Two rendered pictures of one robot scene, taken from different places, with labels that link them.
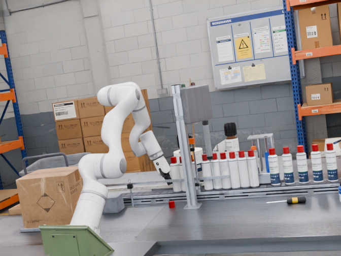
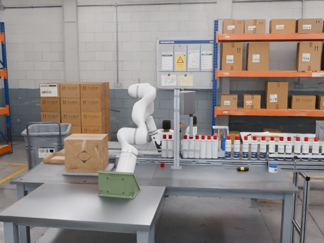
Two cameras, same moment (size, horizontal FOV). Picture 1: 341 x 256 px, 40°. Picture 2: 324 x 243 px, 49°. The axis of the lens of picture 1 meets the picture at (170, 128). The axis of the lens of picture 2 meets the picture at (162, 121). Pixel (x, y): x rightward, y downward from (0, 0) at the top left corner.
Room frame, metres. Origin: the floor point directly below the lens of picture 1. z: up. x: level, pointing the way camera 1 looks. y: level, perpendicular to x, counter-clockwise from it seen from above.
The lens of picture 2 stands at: (-0.35, 0.65, 1.68)
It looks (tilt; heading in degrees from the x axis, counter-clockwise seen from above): 9 degrees down; 348
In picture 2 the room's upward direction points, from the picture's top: straight up
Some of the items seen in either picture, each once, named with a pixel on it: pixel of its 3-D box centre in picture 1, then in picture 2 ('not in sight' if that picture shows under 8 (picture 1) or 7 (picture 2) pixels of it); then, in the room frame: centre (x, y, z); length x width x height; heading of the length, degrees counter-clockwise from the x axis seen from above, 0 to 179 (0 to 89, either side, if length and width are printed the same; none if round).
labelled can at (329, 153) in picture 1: (331, 162); (263, 147); (2.44, -0.82, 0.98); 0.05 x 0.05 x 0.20
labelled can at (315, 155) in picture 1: (316, 163); (254, 147); (2.46, -0.74, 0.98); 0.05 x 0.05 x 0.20
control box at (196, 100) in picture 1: (193, 104); (184, 102); (2.56, -0.14, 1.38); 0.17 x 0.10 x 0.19; 128
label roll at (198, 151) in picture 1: (189, 160); (164, 137); (3.20, -0.10, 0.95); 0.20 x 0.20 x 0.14
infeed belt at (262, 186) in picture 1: (190, 193); (172, 159); (2.67, -0.06, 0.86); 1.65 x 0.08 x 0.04; 73
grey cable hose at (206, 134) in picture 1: (207, 139); (191, 126); (2.53, -0.19, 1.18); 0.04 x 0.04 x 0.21
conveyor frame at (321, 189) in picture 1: (190, 194); (172, 159); (2.67, -0.06, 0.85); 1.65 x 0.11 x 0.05; 73
